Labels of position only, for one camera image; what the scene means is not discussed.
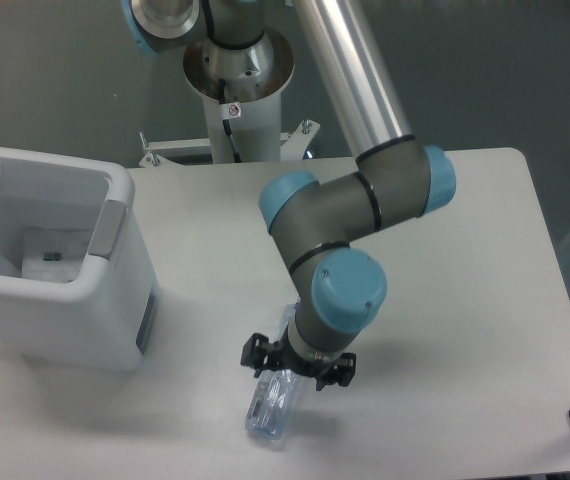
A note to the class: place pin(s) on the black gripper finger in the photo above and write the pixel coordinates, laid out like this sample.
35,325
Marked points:
260,355
329,369

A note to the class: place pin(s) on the crushed clear plastic bottle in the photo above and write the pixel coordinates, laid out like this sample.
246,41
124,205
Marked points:
269,410

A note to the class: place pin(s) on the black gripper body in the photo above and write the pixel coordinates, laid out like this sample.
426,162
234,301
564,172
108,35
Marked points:
284,357

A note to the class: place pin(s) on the white trash can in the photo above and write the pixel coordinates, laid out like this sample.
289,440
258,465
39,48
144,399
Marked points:
77,285

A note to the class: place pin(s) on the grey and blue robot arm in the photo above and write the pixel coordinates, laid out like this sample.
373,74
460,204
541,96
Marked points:
313,224

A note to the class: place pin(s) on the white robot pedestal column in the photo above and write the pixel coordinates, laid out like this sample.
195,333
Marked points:
241,90

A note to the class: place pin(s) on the white pedestal base frame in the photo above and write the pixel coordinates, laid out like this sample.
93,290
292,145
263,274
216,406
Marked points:
292,146

